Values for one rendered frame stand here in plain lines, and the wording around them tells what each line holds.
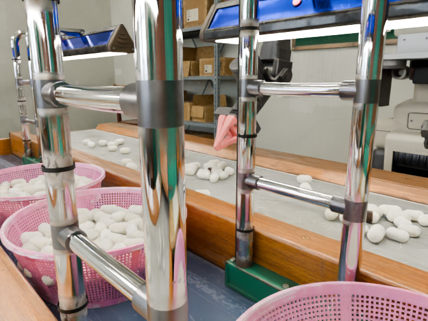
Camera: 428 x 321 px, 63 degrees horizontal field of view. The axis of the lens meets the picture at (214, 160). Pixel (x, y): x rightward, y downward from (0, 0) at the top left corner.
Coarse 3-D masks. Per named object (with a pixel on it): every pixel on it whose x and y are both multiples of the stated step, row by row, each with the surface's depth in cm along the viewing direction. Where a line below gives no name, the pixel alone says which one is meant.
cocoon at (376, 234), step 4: (376, 224) 51; (372, 228) 50; (376, 228) 50; (380, 228) 50; (384, 228) 51; (368, 232) 50; (372, 232) 50; (376, 232) 49; (380, 232) 49; (384, 232) 50; (368, 236) 50; (372, 236) 50; (376, 236) 49; (380, 236) 49; (372, 240) 50; (376, 240) 49; (380, 240) 49
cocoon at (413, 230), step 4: (400, 224) 53; (404, 224) 52; (400, 228) 52; (404, 228) 52; (408, 228) 52; (412, 228) 51; (416, 228) 51; (408, 232) 52; (412, 232) 51; (416, 232) 51; (420, 232) 51; (412, 236) 52; (416, 236) 51
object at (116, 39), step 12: (120, 24) 92; (72, 36) 113; (84, 36) 106; (96, 36) 99; (108, 36) 94; (120, 36) 92; (72, 48) 109; (84, 48) 101; (96, 48) 96; (108, 48) 91; (120, 48) 93; (132, 48) 95
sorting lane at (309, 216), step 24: (72, 144) 126; (96, 144) 126; (264, 168) 91; (216, 192) 72; (264, 192) 72; (336, 192) 72; (288, 216) 60; (312, 216) 60; (384, 240) 51; (408, 240) 51; (408, 264) 44
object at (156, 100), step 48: (48, 0) 25; (144, 0) 15; (48, 48) 26; (144, 48) 16; (48, 96) 25; (96, 96) 20; (144, 96) 16; (48, 144) 27; (144, 144) 17; (48, 192) 29; (144, 192) 17; (144, 240) 18; (144, 288) 21
